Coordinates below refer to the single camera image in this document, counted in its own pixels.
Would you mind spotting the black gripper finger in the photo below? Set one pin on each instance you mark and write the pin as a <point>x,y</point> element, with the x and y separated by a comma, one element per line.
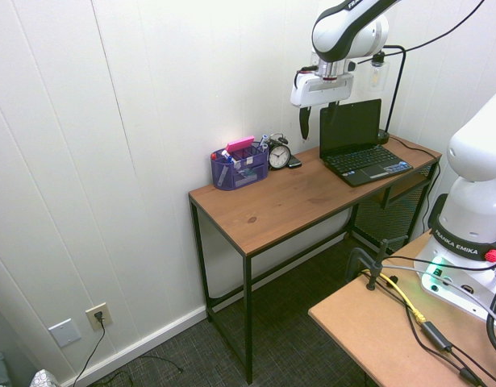
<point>304,123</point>
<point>333,111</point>

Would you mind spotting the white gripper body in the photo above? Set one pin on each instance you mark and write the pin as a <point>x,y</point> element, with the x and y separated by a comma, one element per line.
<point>322,90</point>

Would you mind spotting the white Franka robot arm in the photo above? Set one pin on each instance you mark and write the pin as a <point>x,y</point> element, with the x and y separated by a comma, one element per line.
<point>469,169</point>

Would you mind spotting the black laptop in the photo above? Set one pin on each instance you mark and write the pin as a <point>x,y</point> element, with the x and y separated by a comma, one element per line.
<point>364,163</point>

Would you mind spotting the black twin-bell alarm clock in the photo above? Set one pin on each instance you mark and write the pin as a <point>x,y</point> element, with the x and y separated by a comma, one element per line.
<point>279,156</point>

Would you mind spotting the white marker blue cap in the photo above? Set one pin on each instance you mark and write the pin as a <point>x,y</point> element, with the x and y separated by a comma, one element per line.
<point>264,142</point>

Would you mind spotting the black desk lamp glass shade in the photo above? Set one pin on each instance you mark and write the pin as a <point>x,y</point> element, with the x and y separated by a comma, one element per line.
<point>383,138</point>

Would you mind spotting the pink sticky note pad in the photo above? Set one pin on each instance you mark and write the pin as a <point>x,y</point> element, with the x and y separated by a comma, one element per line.
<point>240,144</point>

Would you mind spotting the purple mesh desk organizer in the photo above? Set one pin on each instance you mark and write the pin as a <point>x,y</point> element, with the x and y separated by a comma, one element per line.
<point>239,169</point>

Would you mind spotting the white marker dark cap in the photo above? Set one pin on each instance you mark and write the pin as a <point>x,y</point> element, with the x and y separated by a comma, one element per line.
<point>230,158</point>

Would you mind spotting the red capped pen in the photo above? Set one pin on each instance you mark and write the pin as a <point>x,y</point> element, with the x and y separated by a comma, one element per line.
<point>213,154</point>

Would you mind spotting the black metal table clamp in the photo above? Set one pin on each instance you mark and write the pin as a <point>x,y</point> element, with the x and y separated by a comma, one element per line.
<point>374,268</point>

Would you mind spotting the red round connector knob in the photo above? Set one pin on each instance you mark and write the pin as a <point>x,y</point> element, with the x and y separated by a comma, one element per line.
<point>493,256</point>

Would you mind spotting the white patterned tissue box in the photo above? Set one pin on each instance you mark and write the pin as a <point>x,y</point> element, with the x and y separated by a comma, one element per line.
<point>44,379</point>

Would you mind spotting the wooden desk black metal frame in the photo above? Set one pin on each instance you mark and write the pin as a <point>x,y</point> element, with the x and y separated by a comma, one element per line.
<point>272,201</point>

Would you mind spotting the beige wall power outlet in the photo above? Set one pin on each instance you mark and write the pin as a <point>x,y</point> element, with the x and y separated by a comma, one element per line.
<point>98,317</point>

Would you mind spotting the white blank wall plate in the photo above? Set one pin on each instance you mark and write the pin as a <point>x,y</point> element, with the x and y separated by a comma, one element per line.
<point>63,333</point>

